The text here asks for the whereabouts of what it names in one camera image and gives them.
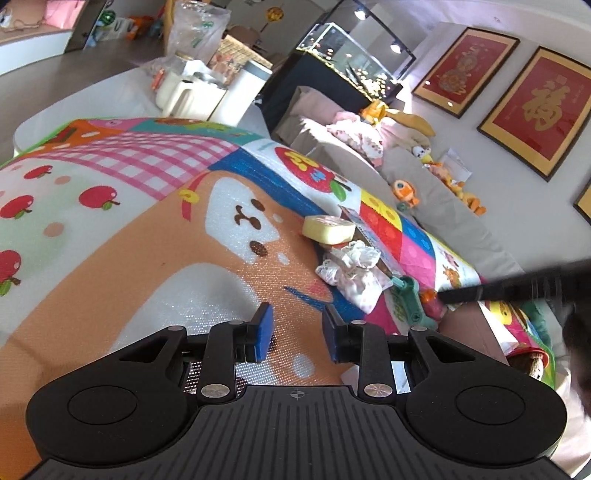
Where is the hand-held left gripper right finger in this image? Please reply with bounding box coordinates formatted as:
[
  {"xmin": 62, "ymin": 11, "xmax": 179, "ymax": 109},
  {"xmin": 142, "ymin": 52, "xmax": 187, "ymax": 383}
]
[{"xmin": 322, "ymin": 304, "xmax": 483, "ymax": 400}]

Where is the small orange pink toy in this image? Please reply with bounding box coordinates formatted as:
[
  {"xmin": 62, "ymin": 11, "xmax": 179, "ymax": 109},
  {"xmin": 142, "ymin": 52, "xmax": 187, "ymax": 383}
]
[{"xmin": 422, "ymin": 290, "xmax": 450, "ymax": 320}]

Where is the white low table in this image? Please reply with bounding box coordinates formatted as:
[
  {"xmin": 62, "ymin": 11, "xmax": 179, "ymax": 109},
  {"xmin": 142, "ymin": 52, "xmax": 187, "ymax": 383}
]
[{"xmin": 13, "ymin": 58, "xmax": 278, "ymax": 155}]

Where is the red framed picture gold character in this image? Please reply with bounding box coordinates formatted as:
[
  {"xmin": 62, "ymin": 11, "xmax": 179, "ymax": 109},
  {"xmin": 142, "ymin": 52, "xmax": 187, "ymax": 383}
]
[{"xmin": 477, "ymin": 46, "xmax": 591, "ymax": 182}]

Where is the pink cloth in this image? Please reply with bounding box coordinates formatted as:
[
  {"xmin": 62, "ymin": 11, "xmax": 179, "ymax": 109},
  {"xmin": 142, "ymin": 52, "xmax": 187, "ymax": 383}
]
[{"xmin": 44, "ymin": 0, "xmax": 89, "ymax": 31}]

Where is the dark framed picture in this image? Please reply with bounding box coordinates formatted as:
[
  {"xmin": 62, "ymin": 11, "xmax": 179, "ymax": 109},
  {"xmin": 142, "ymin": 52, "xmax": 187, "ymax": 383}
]
[{"xmin": 573, "ymin": 180, "xmax": 591, "ymax": 214}]

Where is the yellow sponge block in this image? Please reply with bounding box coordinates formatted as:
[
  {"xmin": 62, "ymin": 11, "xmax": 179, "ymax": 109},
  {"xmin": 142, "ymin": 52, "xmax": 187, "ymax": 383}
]
[{"xmin": 302, "ymin": 215, "xmax": 357, "ymax": 245}]

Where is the white tv cabinet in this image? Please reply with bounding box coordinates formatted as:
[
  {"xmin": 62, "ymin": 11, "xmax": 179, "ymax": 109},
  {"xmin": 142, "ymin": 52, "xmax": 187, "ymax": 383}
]
[{"xmin": 0, "ymin": 18, "xmax": 77, "ymax": 77}]

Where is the white lace baby garment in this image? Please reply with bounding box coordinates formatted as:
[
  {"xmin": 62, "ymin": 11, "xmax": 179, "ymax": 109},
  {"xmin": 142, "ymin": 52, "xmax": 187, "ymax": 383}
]
[{"xmin": 315, "ymin": 240, "xmax": 389, "ymax": 315}]

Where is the tall white thermos bottle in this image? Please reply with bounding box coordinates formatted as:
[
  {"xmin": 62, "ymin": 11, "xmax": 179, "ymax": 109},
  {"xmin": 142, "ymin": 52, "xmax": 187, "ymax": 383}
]
[{"xmin": 216, "ymin": 59, "xmax": 273, "ymax": 126}]

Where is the patterned woven box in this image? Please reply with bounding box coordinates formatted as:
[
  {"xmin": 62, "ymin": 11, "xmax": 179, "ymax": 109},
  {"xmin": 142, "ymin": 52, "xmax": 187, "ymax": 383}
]
[{"xmin": 208, "ymin": 37, "xmax": 274, "ymax": 80}]

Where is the clear plastic bag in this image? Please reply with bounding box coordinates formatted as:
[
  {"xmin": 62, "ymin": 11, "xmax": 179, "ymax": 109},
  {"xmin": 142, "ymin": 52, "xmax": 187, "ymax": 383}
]
[{"xmin": 165, "ymin": 0, "xmax": 232, "ymax": 63}]

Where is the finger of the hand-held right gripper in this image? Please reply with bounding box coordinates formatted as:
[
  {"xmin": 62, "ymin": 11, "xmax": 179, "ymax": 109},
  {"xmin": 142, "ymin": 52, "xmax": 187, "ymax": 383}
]
[{"xmin": 438, "ymin": 259, "xmax": 591, "ymax": 306}]

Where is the beige sofa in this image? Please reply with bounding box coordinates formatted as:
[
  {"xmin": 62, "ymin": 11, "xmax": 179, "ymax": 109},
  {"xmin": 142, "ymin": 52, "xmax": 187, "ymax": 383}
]
[{"xmin": 271, "ymin": 85, "xmax": 525, "ymax": 278}]

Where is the cream white pitcher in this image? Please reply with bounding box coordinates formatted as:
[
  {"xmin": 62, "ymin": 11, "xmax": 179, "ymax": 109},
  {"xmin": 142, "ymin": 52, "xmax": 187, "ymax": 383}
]
[{"xmin": 154, "ymin": 69, "xmax": 229, "ymax": 121}]

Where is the row of small orange toys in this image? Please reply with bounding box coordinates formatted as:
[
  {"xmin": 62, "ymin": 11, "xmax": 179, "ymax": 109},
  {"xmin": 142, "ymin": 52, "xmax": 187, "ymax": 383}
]
[{"xmin": 431, "ymin": 161, "xmax": 488, "ymax": 217}]

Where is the black aquarium cabinet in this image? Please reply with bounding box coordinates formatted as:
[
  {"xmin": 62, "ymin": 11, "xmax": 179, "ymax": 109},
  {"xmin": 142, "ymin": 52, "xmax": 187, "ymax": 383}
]
[{"xmin": 259, "ymin": 52, "xmax": 372, "ymax": 139}]

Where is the orange fish plush toy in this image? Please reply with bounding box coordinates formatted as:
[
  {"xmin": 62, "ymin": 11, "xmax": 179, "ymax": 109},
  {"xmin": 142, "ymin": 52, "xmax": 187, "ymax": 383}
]
[{"xmin": 392, "ymin": 179, "xmax": 421, "ymax": 209}]

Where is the pink baby clothes pile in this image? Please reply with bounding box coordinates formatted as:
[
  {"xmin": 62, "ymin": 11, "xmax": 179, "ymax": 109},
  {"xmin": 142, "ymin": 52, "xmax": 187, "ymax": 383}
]
[{"xmin": 325, "ymin": 111, "xmax": 385, "ymax": 168}]

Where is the red framed picture gourd motif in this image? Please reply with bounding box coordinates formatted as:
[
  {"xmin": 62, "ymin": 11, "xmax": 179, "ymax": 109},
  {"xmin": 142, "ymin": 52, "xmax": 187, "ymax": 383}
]
[{"xmin": 412, "ymin": 27, "xmax": 520, "ymax": 120}]

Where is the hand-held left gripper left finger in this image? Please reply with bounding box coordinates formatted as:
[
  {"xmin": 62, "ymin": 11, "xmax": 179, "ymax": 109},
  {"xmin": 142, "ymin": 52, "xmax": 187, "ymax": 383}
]
[{"xmin": 117, "ymin": 302, "xmax": 275, "ymax": 402}]

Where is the green plastic toy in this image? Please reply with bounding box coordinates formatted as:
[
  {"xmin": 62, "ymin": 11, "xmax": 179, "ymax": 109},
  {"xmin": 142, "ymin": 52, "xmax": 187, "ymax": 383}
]
[{"xmin": 390, "ymin": 276, "xmax": 439, "ymax": 330}]

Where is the colourful cartoon play mat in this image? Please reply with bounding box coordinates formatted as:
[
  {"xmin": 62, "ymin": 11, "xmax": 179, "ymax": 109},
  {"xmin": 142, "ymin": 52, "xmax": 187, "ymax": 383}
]
[{"xmin": 0, "ymin": 117, "xmax": 557, "ymax": 391}]

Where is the glass aquarium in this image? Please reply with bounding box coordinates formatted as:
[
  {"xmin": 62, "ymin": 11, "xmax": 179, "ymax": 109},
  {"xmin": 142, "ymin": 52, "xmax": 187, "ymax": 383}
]
[{"xmin": 295, "ymin": 0, "xmax": 417, "ymax": 101}]

